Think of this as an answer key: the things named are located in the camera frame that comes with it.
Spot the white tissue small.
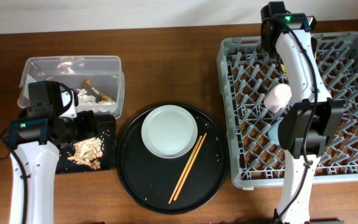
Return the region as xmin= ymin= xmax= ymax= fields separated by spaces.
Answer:
xmin=79 ymin=101 xmax=117 ymax=113

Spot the black rectangular tray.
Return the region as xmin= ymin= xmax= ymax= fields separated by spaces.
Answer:
xmin=55 ymin=115 xmax=116 ymax=174

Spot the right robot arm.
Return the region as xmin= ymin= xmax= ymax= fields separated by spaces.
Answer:
xmin=260 ymin=1 xmax=344 ymax=223

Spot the grey dishwasher rack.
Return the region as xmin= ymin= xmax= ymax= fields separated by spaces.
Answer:
xmin=216 ymin=32 xmax=358 ymax=189

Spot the blue cup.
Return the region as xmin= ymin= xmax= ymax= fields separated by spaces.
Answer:
xmin=267 ymin=120 xmax=281 ymax=146

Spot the yellow bowl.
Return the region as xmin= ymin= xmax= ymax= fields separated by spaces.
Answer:
xmin=280 ymin=64 xmax=287 ymax=75

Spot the grey plate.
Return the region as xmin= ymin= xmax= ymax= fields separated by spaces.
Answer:
xmin=141 ymin=105 xmax=198 ymax=159

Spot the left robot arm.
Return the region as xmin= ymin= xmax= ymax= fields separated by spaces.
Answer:
xmin=4 ymin=109 xmax=98 ymax=223

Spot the white tissue large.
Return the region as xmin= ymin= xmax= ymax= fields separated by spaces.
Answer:
xmin=77 ymin=89 xmax=97 ymax=105

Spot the pink cup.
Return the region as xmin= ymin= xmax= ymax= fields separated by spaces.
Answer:
xmin=264 ymin=83 xmax=291 ymax=113

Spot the wooden chopstick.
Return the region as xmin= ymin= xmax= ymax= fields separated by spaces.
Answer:
xmin=168 ymin=136 xmax=203 ymax=204
xmin=172 ymin=133 xmax=207 ymax=201

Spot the clear plastic bin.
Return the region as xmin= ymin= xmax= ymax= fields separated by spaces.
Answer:
xmin=17 ymin=55 xmax=125 ymax=119

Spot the gold foil wrapper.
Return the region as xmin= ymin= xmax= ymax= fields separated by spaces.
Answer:
xmin=81 ymin=79 xmax=115 ymax=103

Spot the round black serving tray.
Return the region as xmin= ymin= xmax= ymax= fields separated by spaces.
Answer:
xmin=116 ymin=105 xmax=229 ymax=215

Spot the peanut shells and rice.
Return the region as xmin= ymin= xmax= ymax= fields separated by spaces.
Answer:
xmin=68 ymin=137 xmax=104 ymax=170

